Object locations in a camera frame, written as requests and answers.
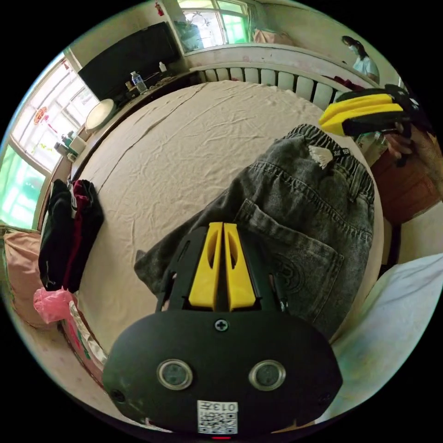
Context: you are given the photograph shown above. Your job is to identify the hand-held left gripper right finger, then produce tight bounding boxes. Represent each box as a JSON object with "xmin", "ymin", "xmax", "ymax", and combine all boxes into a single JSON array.
[{"xmin": 224, "ymin": 223, "xmax": 261, "ymax": 311}]

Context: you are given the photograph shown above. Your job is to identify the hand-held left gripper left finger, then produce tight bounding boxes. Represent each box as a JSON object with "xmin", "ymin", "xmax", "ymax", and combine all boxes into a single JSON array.
[{"xmin": 188, "ymin": 222, "xmax": 222, "ymax": 309}]

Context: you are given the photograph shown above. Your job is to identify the window with white frame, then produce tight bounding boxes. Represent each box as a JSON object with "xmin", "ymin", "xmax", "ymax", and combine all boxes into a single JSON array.
[{"xmin": 176, "ymin": 0, "xmax": 279, "ymax": 54}]

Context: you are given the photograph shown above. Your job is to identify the pink plastic bag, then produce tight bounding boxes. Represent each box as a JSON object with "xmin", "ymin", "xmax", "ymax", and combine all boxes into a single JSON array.
[{"xmin": 33, "ymin": 286, "xmax": 75, "ymax": 325}]

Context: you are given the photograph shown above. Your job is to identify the person's right hand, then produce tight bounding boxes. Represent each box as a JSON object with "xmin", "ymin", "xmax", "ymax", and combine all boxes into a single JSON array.
[{"xmin": 384, "ymin": 121, "xmax": 415, "ymax": 168}]

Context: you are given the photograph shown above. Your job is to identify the gray jeans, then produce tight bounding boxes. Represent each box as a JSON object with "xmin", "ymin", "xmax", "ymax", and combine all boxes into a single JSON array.
[{"xmin": 134, "ymin": 123, "xmax": 377, "ymax": 341}]

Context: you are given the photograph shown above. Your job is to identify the white pillow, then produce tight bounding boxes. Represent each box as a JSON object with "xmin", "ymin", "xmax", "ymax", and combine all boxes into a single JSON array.
[{"xmin": 330, "ymin": 251, "xmax": 443, "ymax": 421}]

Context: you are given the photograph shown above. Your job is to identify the bed with beige sheet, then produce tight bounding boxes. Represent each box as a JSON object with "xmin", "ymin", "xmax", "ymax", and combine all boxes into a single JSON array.
[{"xmin": 67, "ymin": 66, "xmax": 385, "ymax": 357}]

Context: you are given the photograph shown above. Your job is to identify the window with red ornaments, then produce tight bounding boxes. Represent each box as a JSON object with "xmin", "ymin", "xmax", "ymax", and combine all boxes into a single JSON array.
[{"xmin": 0, "ymin": 57, "xmax": 102, "ymax": 231}]

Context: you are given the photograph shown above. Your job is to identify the black flat television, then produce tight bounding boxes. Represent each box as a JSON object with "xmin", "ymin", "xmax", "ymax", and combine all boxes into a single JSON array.
[{"xmin": 77, "ymin": 21, "xmax": 181, "ymax": 102}]

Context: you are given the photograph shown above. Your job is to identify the pile of clothes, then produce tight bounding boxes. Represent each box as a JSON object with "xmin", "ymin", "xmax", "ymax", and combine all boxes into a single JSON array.
[{"xmin": 37, "ymin": 179, "xmax": 105, "ymax": 292}]

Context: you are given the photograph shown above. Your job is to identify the pink quilt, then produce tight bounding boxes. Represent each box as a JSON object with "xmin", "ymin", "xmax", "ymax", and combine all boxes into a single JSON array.
[{"xmin": 4, "ymin": 231, "xmax": 48, "ymax": 328}]

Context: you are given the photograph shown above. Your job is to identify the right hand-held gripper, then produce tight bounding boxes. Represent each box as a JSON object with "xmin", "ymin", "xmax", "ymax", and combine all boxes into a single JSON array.
[{"xmin": 318, "ymin": 84, "xmax": 434, "ymax": 139}]

